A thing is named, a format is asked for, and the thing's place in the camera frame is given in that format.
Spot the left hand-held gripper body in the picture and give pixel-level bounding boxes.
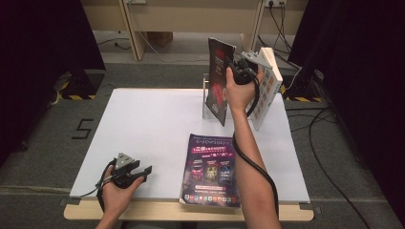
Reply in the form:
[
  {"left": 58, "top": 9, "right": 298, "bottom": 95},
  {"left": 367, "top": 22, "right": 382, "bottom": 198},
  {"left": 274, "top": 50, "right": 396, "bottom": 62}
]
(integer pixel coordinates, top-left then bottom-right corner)
[{"left": 109, "top": 152, "right": 145, "bottom": 190}]

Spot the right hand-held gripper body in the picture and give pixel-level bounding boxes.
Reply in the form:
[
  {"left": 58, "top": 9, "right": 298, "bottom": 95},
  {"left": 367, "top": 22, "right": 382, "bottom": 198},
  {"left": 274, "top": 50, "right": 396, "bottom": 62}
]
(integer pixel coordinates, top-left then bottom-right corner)
[{"left": 228, "top": 51, "right": 266, "bottom": 86}]

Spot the black plastic-wrapped magazine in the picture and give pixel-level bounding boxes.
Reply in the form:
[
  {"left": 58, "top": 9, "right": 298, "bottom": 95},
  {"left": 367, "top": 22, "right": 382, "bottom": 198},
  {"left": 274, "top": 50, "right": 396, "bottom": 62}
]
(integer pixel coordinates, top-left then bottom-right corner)
[{"left": 204, "top": 37, "right": 237, "bottom": 128}]

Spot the white magazine with picture grid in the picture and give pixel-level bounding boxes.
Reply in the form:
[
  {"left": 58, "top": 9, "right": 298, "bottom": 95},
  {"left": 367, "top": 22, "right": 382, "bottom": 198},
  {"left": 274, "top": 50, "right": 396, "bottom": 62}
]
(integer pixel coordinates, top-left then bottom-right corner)
[{"left": 249, "top": 47, "right": 284, "bottom": 132}]

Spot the clear acrylic magazine rack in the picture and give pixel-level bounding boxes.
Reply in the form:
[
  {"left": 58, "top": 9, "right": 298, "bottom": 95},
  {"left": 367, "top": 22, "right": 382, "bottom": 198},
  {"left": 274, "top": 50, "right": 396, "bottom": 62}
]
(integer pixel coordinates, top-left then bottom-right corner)
[{"left": 202, "top": 73, "right": 257, "bottom": 122}]

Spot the purple magazine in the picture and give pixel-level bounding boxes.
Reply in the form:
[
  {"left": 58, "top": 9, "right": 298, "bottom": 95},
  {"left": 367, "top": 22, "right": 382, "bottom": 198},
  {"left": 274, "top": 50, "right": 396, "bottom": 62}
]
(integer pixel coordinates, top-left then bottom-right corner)
[{"left": 179, "top": 133, "right": 242, "bottom": 209}]

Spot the person's right hand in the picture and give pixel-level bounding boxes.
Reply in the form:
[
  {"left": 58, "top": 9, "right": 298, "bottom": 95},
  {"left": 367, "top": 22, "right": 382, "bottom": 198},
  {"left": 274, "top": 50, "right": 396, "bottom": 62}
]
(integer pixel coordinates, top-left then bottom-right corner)
[{"left": 224, "top": 66, "right": 266, "bottom": 115}]

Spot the person's left hand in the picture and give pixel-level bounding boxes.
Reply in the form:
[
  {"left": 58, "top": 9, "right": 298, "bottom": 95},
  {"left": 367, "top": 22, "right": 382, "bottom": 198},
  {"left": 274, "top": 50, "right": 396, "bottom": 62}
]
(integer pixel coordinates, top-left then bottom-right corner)
[{"left": 100, "top": 165, "right": 146, "bottom": 220}]

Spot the light wooden table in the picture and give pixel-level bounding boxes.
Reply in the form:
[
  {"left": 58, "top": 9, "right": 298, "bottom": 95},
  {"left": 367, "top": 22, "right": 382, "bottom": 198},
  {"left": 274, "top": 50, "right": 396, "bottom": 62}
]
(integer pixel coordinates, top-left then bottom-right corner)
[{"left": 63, "top": 88, "right": 314, "bottom": 229}]

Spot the beige wooden desk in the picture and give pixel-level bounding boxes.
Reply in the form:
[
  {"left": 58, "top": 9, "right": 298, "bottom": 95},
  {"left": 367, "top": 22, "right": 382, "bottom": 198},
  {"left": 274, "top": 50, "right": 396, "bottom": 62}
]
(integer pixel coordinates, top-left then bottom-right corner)
[{"left": 79, "top": 0, "right": 309, "bottom": 64}]

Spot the black striped stand base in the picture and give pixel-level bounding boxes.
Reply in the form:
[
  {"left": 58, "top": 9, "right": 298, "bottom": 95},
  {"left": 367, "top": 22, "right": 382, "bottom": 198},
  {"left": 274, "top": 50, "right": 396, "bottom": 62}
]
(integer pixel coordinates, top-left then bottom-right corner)
[
  {"left": 280, "top": 70, "right": 323, "bottom": 103},
  {"left": 58, "top": 70, "right": 106, "bottom": 101}
]

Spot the black curtain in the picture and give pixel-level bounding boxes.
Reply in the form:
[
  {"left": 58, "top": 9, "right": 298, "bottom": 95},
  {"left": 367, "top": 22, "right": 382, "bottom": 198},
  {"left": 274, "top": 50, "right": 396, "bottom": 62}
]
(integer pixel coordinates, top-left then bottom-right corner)
[
  {"left": 0, "top": 0, "right": 106, "bottom": 166},
  {"left": 288, "top": 0, "right": 405, "bottom": 225}
]

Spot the left hand-held gripper cable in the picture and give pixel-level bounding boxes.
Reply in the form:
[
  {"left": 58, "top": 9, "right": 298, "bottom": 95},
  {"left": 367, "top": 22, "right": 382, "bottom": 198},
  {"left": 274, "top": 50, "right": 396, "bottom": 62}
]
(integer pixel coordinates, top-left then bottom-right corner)
[{"left": 79, "top": 158, "right": 117, "bottom": 214}]

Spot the black power cable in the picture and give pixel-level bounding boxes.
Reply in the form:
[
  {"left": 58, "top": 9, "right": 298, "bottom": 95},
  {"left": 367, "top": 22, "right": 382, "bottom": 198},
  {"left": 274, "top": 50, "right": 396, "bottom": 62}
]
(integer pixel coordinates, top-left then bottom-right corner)
[
  {"left": 279, "top": 2, "right": 294, "bottom": 55},
  {"left": 268, "top": 2, "right": 302, "bottom": 71}
]

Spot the long black floor cable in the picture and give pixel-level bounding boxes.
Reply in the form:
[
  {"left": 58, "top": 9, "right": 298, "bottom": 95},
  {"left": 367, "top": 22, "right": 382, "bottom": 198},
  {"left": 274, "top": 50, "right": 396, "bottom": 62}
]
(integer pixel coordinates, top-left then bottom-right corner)
[{"left": 308, "top": 108, "right": 372, "bottom": 229}]

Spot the thin black floor cable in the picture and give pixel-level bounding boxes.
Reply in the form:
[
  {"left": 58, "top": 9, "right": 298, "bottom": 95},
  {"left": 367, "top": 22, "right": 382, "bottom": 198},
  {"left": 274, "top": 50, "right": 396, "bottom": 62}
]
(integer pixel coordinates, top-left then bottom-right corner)
[{"left": 95, "top": 37, "right": 132, "bottom": 51}]

